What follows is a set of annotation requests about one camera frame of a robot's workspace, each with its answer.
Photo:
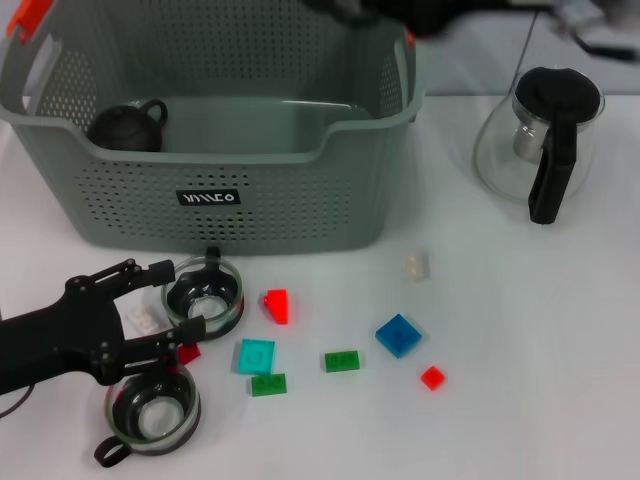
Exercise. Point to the grey perforated plastic storage bin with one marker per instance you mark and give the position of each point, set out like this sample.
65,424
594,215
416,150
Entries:
250,220

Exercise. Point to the red sloped toy brick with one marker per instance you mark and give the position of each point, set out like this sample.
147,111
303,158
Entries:
277,306

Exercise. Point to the cyan square toy plate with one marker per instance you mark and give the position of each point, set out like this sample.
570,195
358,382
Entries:
255,356

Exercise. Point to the dark red long toy brick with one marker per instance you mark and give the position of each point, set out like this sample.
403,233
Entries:
190,354

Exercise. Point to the blue square toy plate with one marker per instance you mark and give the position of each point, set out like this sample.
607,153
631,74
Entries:
398,336

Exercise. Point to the white toy brick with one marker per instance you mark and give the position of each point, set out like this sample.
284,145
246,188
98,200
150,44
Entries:
417,266
145,320

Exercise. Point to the green toy brick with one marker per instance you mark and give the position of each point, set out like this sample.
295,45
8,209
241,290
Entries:
268,385
341,361

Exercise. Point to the dark clay teapot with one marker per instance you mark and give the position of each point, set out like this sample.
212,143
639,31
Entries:
125,130

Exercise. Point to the small red toy brick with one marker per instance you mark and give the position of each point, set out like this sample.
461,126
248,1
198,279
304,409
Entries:
433,377

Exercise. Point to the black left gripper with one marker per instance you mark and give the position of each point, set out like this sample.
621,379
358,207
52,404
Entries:
65,340

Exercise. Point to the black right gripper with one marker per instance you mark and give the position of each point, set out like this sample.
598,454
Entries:
450,15

